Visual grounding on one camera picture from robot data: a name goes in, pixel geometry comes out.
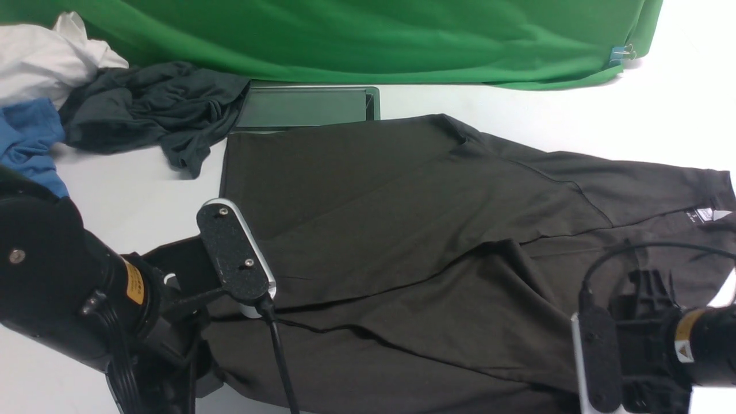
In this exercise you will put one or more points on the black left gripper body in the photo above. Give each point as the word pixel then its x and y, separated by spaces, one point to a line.
pixel 164 364

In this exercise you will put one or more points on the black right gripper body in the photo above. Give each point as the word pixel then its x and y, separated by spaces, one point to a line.
pixel 652 381

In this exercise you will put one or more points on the dark gray long-sleeve shirt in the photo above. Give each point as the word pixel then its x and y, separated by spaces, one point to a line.
pixel 426 267

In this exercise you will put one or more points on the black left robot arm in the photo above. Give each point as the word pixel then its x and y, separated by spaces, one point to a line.
pixel 65 289

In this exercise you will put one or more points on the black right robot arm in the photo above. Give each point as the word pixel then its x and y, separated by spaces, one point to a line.
pixel 704 344

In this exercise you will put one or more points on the dark teal crumpled shirt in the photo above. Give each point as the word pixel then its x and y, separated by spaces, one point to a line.
pixel 182 108

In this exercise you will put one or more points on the blue crumpled shirt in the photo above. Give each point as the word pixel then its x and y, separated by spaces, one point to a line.
pixel 29 130

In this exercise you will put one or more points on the white crumpled shirt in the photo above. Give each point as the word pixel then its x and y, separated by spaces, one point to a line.
pixel 37 62

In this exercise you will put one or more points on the blue binder clip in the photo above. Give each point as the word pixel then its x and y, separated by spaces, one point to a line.
pixel 622 54

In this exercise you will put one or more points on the green backdrop cloth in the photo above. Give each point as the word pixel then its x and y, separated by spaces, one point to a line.
pixel 523 45

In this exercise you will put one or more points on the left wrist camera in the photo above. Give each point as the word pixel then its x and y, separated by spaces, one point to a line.
pixel 239 263

